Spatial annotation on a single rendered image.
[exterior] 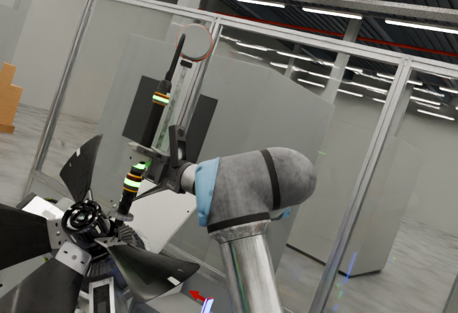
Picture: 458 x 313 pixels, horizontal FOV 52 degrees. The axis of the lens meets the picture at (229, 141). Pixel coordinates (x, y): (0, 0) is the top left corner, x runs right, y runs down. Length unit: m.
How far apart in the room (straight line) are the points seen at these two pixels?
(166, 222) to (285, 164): 0.88
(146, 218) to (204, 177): 0.89
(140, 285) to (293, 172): 0.55
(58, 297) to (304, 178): 0.78
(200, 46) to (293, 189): 1.27
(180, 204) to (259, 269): 0.90
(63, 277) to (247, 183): 0.72
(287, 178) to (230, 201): 0.11
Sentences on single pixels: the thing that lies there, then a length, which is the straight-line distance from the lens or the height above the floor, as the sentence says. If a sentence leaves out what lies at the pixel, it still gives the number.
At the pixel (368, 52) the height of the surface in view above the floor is 2.03.
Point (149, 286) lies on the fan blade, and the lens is 1.22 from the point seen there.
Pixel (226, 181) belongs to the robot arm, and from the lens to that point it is 0.81.
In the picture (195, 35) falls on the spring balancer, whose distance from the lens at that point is 2.02.
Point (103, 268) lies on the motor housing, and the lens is 1.48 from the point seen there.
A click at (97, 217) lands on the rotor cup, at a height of 1.24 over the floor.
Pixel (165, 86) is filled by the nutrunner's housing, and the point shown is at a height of 1.65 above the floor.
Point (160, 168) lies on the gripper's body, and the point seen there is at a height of 1.44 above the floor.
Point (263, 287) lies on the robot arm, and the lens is 0.82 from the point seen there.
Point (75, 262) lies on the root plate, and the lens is 1.41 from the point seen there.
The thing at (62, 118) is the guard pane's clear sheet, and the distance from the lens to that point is 2.69.
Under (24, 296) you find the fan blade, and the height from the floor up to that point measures 1.02.
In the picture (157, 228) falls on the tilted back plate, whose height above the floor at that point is 1.18.
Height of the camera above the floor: 1.62
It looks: 3 degrees down
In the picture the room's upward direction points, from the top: 19 degrees clockwise
